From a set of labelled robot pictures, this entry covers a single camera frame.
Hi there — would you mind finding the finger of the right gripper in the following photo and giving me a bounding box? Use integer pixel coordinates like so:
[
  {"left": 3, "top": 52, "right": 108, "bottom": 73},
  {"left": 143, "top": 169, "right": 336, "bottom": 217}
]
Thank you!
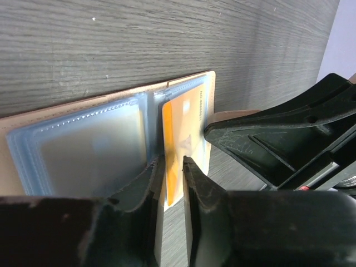
[{"left": 204, "top": 73, "right": 355, "bottom": 191}]

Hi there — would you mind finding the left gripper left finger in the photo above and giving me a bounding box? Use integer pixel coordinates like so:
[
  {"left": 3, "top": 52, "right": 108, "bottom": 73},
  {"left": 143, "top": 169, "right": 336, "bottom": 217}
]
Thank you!
[{"left": 91, "top": 156, "right": 165, "bottom": 266}]

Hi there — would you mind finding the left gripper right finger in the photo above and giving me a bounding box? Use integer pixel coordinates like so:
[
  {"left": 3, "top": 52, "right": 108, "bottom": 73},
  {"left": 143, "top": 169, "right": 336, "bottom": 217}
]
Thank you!
[{"left": 182, "top": 156, "right": 231, "bottom": 266}]

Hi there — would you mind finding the beige leather card holder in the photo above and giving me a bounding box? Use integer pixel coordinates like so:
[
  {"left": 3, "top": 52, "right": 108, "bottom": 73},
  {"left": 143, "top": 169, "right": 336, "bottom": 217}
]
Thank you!
[{"left": 1, "top": 71, "right": 251, "bottom": 197}]

